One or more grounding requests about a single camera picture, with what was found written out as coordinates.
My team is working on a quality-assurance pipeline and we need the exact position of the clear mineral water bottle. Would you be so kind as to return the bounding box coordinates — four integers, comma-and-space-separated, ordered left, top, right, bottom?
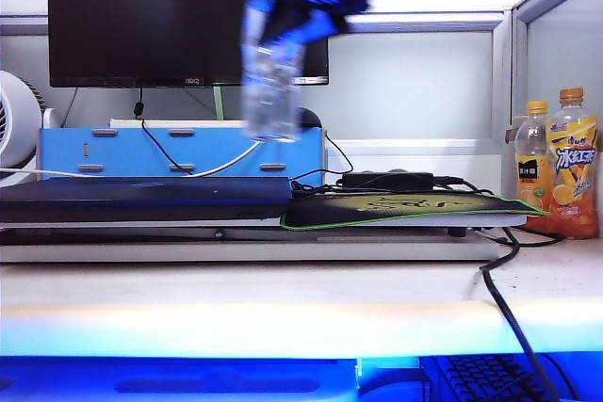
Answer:
239, 0, 307, 144

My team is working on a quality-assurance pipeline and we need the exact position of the small orange juice bottle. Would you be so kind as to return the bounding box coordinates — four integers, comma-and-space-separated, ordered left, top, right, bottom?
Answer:
514, 100, 553, 232

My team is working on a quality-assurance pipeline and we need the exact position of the large iced tea bottle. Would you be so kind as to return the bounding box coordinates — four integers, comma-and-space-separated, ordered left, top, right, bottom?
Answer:
546, 87, 602, 241

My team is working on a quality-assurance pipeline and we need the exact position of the black computer mouse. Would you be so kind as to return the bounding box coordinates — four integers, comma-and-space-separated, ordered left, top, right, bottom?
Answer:
297, 107, 324, 129

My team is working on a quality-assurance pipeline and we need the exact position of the black power adapter brick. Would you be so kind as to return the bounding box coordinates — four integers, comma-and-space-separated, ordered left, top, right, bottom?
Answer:
342, 170, 434, 194

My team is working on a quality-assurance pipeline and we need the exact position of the black computer monitor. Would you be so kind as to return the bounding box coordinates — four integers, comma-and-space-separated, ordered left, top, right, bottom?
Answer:
45, 0, 330, 88

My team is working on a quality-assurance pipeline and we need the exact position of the black green-edged mouse pad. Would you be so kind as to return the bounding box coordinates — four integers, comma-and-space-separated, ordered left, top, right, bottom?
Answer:
281, 189, 551, 233

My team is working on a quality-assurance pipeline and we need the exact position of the blue wooden desk organizer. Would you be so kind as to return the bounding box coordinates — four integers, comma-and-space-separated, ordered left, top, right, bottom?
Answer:
40, 126, 329, 186

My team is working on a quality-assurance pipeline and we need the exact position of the white adjustable desk riser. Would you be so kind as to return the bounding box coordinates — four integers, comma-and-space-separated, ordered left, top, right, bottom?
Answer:
0, 211, 529, 265

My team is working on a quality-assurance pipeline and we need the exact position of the white desk fan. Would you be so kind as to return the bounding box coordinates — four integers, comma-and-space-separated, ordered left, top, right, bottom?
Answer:
0, 70, 46, 186

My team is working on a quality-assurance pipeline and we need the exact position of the slotted panel below desk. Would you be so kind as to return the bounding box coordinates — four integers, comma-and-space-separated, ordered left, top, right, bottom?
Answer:
0, 357, 359, 402

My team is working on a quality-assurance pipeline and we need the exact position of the black keyboard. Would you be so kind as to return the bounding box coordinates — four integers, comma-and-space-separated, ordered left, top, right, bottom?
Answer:
435, 353, 560, 402

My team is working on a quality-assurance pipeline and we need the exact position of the grey aluminium partition frame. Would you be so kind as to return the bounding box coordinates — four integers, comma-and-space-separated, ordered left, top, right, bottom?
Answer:
0, 0, 603, 196

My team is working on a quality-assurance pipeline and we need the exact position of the green monitor stand post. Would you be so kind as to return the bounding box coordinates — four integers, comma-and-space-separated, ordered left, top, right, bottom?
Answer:
213, 86, 228, 121

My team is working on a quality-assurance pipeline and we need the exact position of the black mouse cable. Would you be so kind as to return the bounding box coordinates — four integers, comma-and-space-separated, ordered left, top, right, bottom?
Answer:
289, 128, 355, 186

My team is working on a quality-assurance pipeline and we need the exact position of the white cable trunking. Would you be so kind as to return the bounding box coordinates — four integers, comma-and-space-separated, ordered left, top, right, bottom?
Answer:
327, 137, 505, 158

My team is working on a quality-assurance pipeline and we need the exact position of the black monitor cable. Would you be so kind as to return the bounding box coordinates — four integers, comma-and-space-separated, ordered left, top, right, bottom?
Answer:
134, 86, 199, 177

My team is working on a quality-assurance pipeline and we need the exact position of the black power adapter cord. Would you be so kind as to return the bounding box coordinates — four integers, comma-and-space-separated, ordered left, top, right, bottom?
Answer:
432, 176, 496, 197

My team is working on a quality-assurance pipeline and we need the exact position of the thin black cable behind fan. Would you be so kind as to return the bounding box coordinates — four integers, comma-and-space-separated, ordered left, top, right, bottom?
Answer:
62, 88, 80, 129

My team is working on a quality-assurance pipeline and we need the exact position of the white cable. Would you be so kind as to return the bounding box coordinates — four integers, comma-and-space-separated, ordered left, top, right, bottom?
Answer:
0, 137, 258, 178

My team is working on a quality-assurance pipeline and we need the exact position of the thick black power cable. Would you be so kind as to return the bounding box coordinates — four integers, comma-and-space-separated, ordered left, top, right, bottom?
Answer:
479, 226, 562, 402

